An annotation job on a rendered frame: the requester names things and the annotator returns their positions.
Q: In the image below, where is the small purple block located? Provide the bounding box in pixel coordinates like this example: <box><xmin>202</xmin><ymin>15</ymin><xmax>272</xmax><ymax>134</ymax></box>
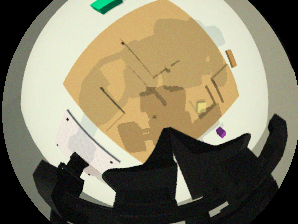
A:
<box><xmin>216</xmin><ymin>127</ymin><xmax>226</xmax><ymax>139</ymax></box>

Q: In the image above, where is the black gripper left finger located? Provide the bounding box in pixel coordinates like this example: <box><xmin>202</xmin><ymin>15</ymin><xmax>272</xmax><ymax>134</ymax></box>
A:
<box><xmin>102</xmin><ymin>128</ymin><xmax>178</xmax><ymax>200</ymax></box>

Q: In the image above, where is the green rectangular block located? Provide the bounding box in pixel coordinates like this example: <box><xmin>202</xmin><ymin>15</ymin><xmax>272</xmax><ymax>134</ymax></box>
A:
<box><xmin>90</xmin><ymin>0</ymin><xmax>124</xmax><ymax>14</ymax></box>

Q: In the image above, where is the small orange flat block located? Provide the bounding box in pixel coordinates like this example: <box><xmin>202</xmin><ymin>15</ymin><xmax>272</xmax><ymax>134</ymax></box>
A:
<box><xmin>225</xmin><ymin>49</ymin><xmax>237</xmax><ymax>68</ymax></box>

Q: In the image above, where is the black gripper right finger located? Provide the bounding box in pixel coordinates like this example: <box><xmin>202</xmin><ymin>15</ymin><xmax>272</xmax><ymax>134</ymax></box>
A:
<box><xmin>166</xmin><ymin>127</ymin><xmax>251</xmax><ymax>200</ymax></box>

